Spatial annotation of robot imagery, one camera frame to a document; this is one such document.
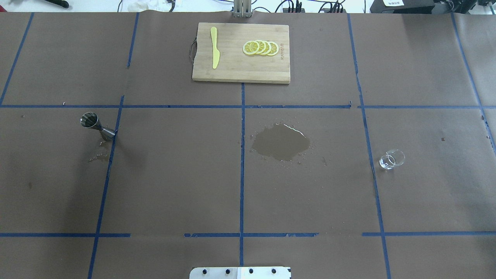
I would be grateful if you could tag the clear glass cup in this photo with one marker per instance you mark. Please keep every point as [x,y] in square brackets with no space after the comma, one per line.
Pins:
[392,159]

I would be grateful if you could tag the steel jigger measuring cup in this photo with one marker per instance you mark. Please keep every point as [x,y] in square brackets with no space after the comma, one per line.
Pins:
[90,120]

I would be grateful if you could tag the bamboo cutting board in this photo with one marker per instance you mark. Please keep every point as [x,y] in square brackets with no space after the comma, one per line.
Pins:
[234,65]

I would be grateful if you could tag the yellow plastic knife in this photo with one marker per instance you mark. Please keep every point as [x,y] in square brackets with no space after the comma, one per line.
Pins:
[215,52]

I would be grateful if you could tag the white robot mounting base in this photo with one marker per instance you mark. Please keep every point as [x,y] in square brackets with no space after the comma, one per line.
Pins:
[256,272]

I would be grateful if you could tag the crumpled white tissues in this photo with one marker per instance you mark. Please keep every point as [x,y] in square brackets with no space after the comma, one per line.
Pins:
[157,5]

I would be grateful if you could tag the aluminium frame post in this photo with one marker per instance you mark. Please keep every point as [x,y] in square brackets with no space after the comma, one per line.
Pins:
[242,8]

